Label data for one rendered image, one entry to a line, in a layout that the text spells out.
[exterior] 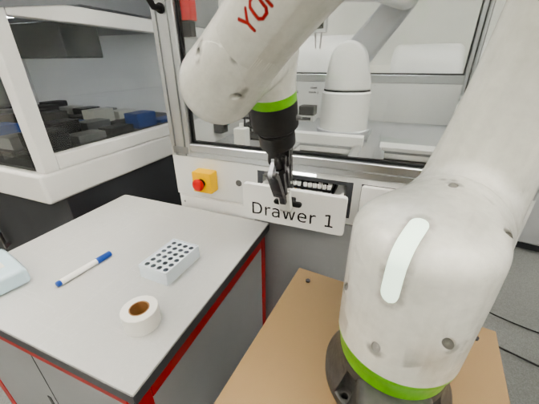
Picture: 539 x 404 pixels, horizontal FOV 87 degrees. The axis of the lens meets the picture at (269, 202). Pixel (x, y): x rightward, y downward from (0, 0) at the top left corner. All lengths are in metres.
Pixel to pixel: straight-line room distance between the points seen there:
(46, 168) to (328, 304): 0.98
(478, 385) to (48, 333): 0.72
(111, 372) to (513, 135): 0.65
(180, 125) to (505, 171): 0.86
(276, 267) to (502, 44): 0.87
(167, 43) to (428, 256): 0.90
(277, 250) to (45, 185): 0.80
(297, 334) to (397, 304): 0.23
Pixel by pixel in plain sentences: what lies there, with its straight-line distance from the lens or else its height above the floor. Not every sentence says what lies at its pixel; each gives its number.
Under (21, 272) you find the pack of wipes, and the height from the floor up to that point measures 0.80.
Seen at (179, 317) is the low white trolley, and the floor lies 0.76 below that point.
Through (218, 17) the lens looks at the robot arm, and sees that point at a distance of 0.35.
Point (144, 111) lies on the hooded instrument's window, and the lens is 1.47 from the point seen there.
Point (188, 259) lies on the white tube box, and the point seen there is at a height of 0.78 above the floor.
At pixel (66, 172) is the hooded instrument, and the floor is 0.89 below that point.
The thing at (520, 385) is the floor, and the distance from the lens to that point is 1.78.
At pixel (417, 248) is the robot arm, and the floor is 1.10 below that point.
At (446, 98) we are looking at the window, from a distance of 0.80.
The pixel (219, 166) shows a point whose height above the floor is 0.93.
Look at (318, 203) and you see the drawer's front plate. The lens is 0.75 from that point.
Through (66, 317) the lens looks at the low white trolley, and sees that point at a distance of 0.76.
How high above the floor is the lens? 1.23
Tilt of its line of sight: 26 degrees down
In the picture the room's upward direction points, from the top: straight up
